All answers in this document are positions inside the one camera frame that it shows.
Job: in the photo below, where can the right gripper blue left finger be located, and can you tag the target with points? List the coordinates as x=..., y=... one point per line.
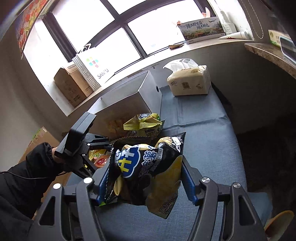
x=101, y=183

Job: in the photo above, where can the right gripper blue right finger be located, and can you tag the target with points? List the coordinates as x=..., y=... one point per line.
x=190, y=178

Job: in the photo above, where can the black yellow chips bag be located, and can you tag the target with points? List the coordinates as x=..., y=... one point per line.
x=145, y=175

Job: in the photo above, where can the yellow green chips bag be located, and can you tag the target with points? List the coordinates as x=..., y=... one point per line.
x=144, y=125

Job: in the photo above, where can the orange snack pack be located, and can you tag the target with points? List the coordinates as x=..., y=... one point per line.
x=99, y=157

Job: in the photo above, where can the blue grey table cloth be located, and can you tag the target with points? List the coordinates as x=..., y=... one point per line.
x=225, y=211

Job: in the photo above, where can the person left black sleeve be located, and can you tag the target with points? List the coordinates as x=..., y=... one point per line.
x=22, y=189

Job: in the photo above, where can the brown cardboard box on sill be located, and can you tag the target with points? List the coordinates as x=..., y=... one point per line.
x=72, y=84

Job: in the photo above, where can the white cardboard storage box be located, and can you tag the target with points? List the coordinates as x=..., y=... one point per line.
x=139, y=94

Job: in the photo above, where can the white SANFU shopping bag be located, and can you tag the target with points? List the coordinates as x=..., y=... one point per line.
x=92, y=69

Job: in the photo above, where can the tissue paper pack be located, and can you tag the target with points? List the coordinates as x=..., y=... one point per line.
x=188, y=78

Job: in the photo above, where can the small wrapper on sill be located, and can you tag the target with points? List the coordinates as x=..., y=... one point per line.
x=175, y=46

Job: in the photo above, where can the printed tissue box on sill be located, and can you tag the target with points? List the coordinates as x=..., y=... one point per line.
x=203, y=29

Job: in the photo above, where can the marble side shelf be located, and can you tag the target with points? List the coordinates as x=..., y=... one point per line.
x=274, y=55

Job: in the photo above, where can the white tube on sill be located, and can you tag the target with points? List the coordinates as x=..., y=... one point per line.
x=242, y=35

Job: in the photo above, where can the white framed mirror device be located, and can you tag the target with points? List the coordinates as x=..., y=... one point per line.
x=288, y=48

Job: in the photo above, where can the white lotion bottle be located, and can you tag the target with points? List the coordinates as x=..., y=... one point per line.
x=229, y=27

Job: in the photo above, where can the green white small box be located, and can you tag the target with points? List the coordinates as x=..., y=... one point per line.
x=275, y=37

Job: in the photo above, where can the black window frame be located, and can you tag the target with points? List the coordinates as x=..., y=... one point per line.
x=151, y=26

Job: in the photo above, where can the floral wall poster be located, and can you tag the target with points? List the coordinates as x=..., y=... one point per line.
x=26, y=21

